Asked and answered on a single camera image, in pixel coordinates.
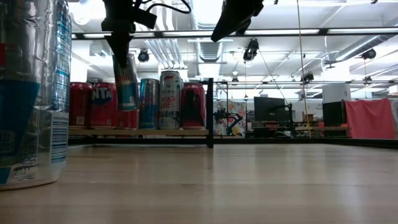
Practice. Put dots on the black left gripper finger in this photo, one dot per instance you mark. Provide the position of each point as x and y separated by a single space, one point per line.
120 48

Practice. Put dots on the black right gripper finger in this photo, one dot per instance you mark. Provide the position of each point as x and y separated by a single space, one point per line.
231 23

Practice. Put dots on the silver sugar-free Red Bull can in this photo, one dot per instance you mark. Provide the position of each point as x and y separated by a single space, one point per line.
149 105
31 109
127 93

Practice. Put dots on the red Fanta strawberry can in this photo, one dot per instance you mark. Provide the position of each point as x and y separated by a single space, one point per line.
104 105

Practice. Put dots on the red Coca-Cola Star Wars can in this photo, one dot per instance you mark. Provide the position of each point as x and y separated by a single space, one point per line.
81 105

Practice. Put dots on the white Celsius can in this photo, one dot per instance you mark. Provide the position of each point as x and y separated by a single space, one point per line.
170 102

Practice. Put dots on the red soda can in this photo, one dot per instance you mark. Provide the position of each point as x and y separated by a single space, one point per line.
192 105

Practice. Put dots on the small black green robot arm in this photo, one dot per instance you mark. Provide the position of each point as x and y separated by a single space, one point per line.
227 119

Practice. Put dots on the floral patterned curtain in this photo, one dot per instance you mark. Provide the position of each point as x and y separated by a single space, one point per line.
239 107

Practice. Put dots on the black monitor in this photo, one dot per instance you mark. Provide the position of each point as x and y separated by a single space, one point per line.
269 109
334 113

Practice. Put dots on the small brown cardboard box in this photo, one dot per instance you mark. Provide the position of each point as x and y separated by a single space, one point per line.
308 117

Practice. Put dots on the white tank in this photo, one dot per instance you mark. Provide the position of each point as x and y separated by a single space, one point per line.
335 92

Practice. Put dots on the black ceiling camera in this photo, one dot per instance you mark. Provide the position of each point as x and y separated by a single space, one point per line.
251 49
369 53
308 76
143 56

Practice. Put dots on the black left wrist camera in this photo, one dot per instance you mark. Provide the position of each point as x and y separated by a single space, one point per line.
146 18

